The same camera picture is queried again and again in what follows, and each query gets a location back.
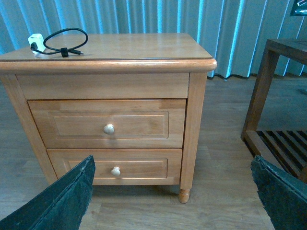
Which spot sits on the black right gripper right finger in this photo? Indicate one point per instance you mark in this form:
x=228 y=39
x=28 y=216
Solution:
x=283 y=196

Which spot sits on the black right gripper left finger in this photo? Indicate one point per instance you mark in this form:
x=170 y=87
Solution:
x=61 y=206

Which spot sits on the wooden drawer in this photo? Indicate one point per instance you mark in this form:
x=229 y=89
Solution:
x=104 y=124
x=123 y=166

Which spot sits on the white charger block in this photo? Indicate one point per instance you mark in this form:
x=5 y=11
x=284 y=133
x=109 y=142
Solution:
x=36 y=43

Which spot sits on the dark wooden side table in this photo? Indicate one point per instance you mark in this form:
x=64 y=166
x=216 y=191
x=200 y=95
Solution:
x=276 y=123

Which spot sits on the light wooden nightstand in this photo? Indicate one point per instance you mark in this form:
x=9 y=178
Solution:
x=113 y=67

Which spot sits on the grey pleated curtain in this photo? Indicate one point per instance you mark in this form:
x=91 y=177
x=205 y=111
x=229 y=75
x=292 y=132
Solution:
x=233 y=31

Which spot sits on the dark object at curtain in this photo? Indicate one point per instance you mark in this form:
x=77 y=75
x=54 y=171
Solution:
x=299 y=8

